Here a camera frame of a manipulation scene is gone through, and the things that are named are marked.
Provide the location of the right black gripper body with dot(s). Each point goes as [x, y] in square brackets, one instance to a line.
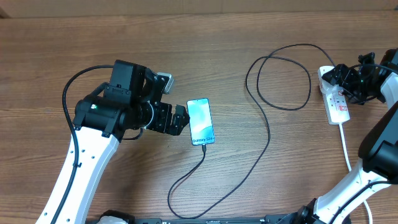
[359, 84]

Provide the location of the Samsung Galaxy smartphone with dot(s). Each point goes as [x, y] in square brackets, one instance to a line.
[201, 125]

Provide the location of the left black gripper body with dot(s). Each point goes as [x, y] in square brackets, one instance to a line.
[160, 121]

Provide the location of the white charger plug adapter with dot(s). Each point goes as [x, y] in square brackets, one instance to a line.
[327, 88]

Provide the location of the white power strip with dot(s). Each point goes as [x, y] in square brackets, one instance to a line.
[335, 103]

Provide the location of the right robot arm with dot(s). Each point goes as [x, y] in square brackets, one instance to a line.
[376, 168]

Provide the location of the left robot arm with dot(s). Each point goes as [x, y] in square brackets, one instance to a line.
[131, 99]

